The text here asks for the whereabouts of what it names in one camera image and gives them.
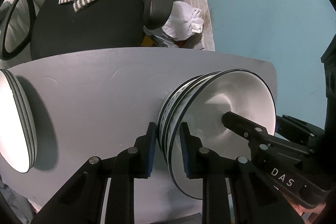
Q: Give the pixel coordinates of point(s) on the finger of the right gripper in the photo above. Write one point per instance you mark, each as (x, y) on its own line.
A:
(245, 128)

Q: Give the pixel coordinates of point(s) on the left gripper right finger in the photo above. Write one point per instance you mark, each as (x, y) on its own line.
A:
(233, 190)

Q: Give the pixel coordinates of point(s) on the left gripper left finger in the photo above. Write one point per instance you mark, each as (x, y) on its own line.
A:
(102, 190)

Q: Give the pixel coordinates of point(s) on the white ribbed bowl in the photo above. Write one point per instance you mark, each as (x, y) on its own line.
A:
(163, 112)
(174, 103)
(239, 91)

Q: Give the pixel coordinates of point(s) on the person's right hand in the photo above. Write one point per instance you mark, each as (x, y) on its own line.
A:
(314, 212)

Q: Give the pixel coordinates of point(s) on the small white plate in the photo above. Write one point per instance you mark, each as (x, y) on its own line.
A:
(18, 134)

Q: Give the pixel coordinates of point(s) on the white plastic bag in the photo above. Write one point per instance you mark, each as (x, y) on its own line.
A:
(185, 22)

